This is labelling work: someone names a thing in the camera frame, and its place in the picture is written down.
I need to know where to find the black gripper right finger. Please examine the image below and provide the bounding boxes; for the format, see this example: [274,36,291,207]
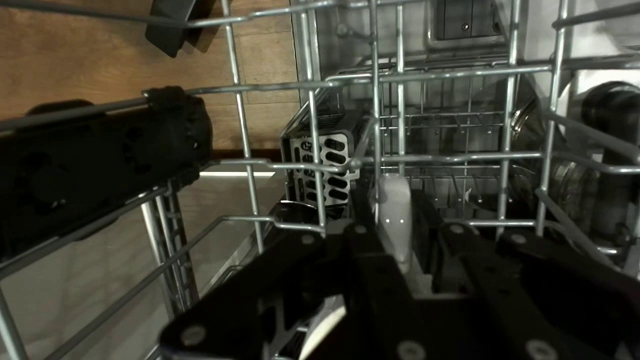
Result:
[412,192,640,360]

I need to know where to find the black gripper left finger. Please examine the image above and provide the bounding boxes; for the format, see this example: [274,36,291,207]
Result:
[157,189,427,360]

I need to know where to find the grey slotted cutlery basket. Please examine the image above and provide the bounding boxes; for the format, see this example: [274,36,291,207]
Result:
[278,109,366,223]

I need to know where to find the ribbed steel bowl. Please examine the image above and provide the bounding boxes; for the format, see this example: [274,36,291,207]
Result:
[568,78,640,249]

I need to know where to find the metal wire dishwasher rack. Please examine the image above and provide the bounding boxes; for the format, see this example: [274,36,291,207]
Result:
[0,0,640,360]

